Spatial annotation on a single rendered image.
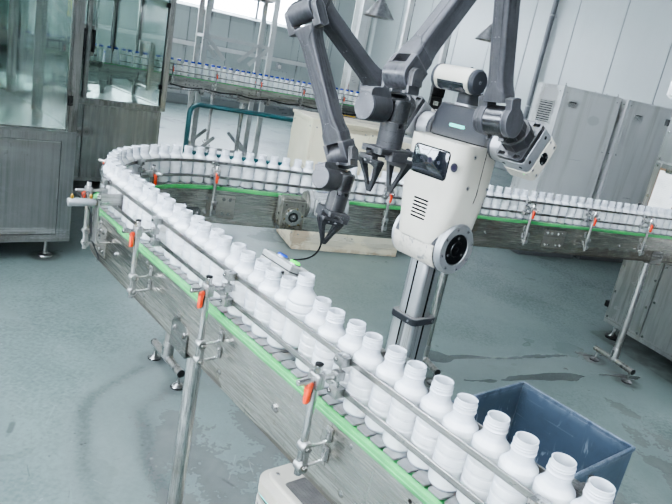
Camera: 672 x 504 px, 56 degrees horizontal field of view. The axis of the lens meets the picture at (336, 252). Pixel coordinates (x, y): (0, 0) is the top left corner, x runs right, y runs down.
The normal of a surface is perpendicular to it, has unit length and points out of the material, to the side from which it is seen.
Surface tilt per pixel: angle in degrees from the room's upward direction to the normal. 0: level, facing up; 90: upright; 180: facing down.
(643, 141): 90
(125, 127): 90
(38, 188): 90
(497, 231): 90
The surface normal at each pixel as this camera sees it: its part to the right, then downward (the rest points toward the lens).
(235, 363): -0.77, 0.04
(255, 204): 0.33, 0.33
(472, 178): 0.60, 0.33
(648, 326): -0.92, -0.07
